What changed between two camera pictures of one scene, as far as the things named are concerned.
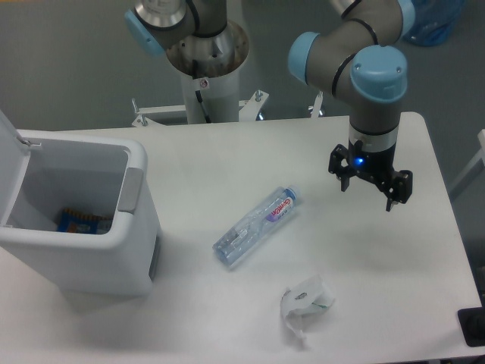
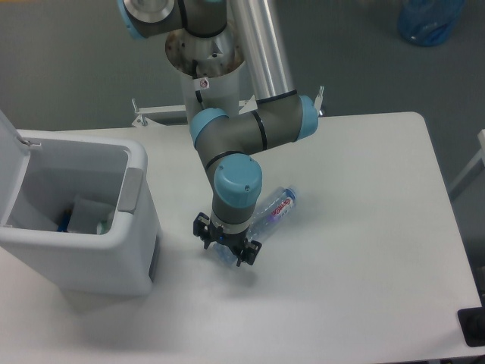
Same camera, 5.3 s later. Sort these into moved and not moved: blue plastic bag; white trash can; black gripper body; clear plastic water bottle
Moved: black gripper body
Not moved: blue plastic bag; white trash can; clear plastic water bottle
